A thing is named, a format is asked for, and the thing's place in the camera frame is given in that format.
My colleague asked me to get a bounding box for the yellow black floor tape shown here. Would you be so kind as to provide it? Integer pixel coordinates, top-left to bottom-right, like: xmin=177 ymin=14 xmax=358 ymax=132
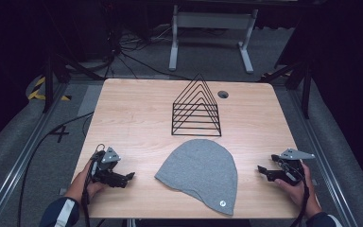
xmin=26 ymin=76 xmax=73 ymax=102

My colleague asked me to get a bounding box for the black wire file rack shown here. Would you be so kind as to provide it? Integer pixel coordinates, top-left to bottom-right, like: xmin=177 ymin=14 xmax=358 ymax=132
xmin=170 ymin=73 xmax=222 ymax=138

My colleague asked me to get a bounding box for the white metal desk frame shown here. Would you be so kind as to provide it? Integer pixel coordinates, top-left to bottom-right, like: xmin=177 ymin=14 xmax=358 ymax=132
xmin=167 ymin=4 xmax=260 ymax=76

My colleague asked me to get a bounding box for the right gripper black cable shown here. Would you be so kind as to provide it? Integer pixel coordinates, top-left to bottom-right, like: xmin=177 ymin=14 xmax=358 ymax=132
xmin=277 ymin=157 xmax=312 ymax=227

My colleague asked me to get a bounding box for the grey metal floor rail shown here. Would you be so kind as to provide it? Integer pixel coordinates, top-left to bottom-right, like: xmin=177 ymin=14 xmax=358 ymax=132
xmin=286 ymin=88 xmax=357 ymax=227
xmin=0 ymin=80 xmax=71 ymax=227

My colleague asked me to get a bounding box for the black floor cable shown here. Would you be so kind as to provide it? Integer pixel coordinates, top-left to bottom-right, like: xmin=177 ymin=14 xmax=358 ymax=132
xmin=16 ymin=111 xmax=95 ymax=227

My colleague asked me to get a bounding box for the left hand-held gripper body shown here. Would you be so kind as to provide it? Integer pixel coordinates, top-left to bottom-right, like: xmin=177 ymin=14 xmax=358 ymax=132
xmin=90 ymin=146 xmax=129 ymax=189

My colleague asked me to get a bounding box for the person's right hand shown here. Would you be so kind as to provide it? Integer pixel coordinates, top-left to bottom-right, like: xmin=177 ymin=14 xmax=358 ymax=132
xmin=273 ymin=161 xmax=323 ymax=219

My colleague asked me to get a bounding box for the grey beanie hat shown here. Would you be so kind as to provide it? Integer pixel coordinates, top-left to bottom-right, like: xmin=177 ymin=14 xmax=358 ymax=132
xmin=154 ymin=138 xmax=239 ymax=217

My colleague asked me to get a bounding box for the person's left hand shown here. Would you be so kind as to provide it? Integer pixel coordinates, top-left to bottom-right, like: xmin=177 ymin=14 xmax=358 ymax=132
xmin=64 ymin=159 xmax=109 ymax=206

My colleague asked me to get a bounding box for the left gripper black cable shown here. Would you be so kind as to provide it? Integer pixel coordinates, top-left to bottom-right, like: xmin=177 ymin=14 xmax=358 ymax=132
xmin=80 ymin=143 xmax=107 ymax=227

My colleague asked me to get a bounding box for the bundle of floor cables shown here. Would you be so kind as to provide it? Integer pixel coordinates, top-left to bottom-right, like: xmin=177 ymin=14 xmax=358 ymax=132
xmin=105 ymin=25 xmax=199 ymax=81

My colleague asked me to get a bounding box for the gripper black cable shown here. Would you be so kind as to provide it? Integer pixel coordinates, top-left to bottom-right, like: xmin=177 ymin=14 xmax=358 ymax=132
xmin=277 ymin=157 xmax=312 ymax=227
xmin=80 ymin=143 xmax=107 ymax=227

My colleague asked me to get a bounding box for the black metal stand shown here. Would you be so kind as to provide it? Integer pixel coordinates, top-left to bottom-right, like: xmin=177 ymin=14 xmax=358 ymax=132
xmin=257 ymin=61 xmax=314 ymax=120
xmin=42 ymin=52 xmax=106 ymax=114

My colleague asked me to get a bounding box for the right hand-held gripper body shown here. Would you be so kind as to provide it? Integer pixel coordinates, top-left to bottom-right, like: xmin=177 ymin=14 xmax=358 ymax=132
xmin=269 ymin=148 xmax=317 ymax=186

